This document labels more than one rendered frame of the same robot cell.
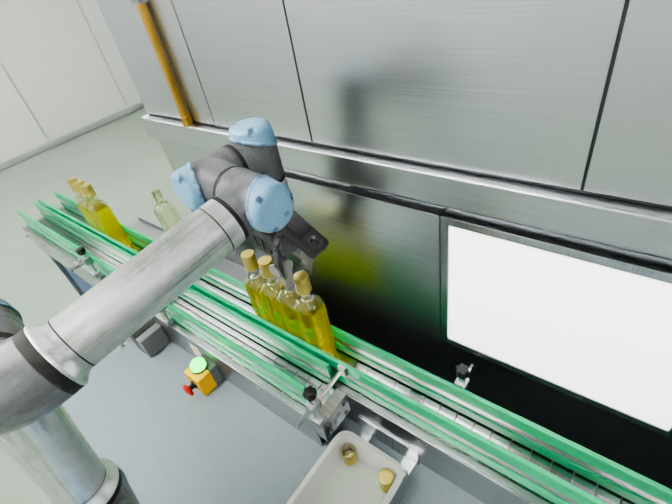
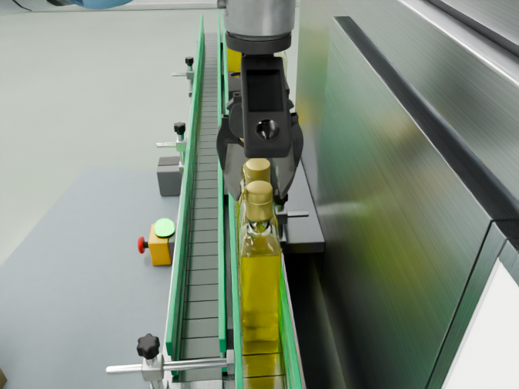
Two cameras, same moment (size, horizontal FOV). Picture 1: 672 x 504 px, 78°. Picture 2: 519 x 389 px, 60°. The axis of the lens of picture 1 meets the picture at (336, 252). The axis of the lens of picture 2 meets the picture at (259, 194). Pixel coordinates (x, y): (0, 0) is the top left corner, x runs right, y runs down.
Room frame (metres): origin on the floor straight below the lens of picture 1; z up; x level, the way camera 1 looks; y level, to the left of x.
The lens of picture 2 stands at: (0.33, -0.22, 1.49)
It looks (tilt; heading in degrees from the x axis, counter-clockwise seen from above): 36 degrees down; 41
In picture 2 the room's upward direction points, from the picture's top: straight up
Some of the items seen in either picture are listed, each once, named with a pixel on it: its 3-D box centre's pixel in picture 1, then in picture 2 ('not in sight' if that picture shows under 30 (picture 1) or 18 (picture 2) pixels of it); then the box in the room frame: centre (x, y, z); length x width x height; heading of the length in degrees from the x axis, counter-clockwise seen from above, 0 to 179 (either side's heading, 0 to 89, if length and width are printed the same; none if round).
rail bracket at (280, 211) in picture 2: not in sight; (290, 219); (0.88, 0.18, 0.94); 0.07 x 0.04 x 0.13; 136
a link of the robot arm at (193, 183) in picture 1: (215, 181); not in sight; (0.63, 0.17, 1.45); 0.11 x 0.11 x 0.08; 38
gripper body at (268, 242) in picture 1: (276, 224); (258, 82); (0.71, 0.11, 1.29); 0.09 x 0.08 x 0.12; 46
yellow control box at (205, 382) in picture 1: (203, 376); (165, 244); (0.77, 0.45, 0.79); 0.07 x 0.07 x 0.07; 46
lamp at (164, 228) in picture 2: (197, 364); (164, 227); (0.78, 0.45, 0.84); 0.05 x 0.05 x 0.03
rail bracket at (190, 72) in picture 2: (83, 267); (184, 78); (1.23, 0.89, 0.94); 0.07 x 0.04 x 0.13; 136
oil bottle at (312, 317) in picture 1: (315, 328); (259, 282); (0.69, 0.09, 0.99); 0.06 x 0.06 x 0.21; 46
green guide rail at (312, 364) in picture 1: (136, 264); (219, 102); (1.20, 0.69, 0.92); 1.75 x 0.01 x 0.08; 46
